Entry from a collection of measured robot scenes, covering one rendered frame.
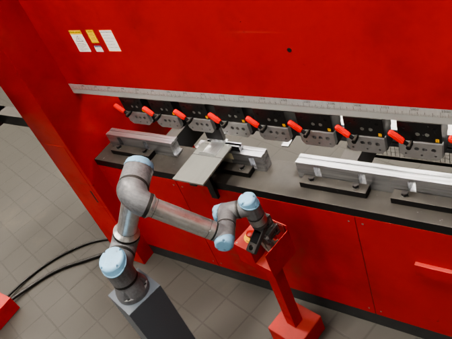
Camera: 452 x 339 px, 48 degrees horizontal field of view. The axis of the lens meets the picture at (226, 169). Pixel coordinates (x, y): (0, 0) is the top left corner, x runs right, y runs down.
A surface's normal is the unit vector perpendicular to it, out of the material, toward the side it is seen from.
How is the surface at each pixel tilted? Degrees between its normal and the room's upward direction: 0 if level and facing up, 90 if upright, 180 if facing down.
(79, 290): 0
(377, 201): 0
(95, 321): 0
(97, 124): 90
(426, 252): 90
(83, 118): 90
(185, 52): 90
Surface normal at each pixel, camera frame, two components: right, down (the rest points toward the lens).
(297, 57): -0.50, 0.67
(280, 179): -0.30, -0.73
